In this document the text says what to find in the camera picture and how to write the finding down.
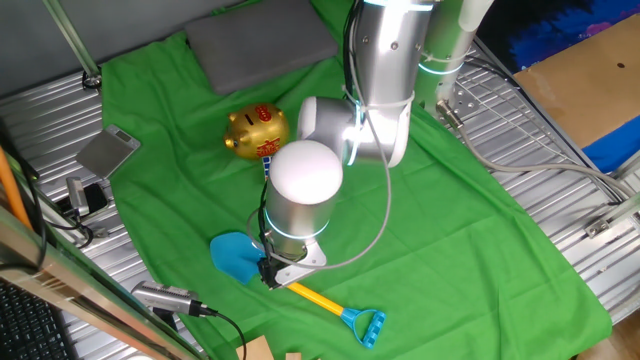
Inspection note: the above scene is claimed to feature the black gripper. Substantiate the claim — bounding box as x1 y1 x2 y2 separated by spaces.
277 248 308 264

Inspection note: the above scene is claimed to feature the blue yellow toy shovel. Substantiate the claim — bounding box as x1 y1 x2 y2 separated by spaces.
209 230 388 350

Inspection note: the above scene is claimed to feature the large wooden block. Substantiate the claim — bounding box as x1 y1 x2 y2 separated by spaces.
235 335 276 360

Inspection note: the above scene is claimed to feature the golden piggy bank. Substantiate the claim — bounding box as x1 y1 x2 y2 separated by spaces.
222 102 291 162

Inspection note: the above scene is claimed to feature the green cloth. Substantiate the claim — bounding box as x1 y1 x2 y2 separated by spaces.
99 0 614 360

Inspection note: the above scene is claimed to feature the silver digital kitchen scale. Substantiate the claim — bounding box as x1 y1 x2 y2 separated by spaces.
75 124 142 180

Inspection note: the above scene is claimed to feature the grey cushion pad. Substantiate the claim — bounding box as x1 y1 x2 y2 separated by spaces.
184 0 341 97

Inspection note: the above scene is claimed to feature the black keyboard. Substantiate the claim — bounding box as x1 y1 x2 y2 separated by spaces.
0 278 79 360

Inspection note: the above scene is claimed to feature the orange pole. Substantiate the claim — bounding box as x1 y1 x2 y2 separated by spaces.
0 145 33 232

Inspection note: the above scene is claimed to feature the slanted aluminium strut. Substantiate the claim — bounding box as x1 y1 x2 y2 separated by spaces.
41 0 104 92

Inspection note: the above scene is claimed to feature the brown cardboard sheet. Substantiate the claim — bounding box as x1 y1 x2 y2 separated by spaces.
513 14 640 150

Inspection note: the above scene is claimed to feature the blue board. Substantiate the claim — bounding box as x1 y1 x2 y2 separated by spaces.
581 114 640 175

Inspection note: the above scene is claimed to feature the blue purple poster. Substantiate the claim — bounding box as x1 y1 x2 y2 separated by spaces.
476 0 640 74

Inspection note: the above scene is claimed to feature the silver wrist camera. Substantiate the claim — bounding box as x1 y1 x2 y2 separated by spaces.
271 241 329 291

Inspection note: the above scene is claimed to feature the black ribbed camera cable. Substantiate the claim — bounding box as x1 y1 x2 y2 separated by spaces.
199 305 249 360

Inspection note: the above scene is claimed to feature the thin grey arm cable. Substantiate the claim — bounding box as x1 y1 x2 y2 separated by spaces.
246 0 394 272

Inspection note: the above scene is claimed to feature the silver ribbed camera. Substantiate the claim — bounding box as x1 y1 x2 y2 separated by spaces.
130 279 220 320

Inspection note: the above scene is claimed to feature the aluminium frame beam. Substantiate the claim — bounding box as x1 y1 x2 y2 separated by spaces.
0 203 205 360

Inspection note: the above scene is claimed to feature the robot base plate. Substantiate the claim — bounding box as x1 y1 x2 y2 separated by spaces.
432 74 484 124

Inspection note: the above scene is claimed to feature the grey hose with connector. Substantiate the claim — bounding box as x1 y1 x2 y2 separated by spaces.
435 98 636 201

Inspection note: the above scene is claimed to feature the aluminium rail with bracket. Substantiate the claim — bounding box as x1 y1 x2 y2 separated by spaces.
583 191 640 240

